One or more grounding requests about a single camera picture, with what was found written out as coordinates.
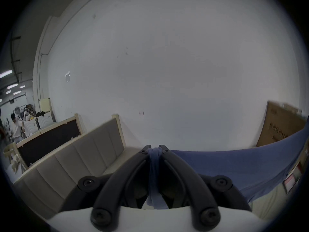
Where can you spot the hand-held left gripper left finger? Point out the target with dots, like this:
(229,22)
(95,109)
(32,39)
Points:
(113,190)

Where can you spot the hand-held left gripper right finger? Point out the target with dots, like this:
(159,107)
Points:
(193,185)

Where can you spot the blue garment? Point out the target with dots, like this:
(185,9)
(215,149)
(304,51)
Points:
(224,168)

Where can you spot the beige padded headboard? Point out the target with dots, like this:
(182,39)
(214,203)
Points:
(72,158)

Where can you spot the bed with beige sheet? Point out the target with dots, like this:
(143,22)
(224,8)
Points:
(268,206)

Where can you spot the white washing machine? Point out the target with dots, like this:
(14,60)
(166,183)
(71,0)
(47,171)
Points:
(44,121)
(30,127)

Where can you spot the brown cardboard carton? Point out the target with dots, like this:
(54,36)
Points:
(277,127)

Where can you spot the dark panel in wooden frame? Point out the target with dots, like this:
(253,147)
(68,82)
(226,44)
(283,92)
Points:
(48,139)

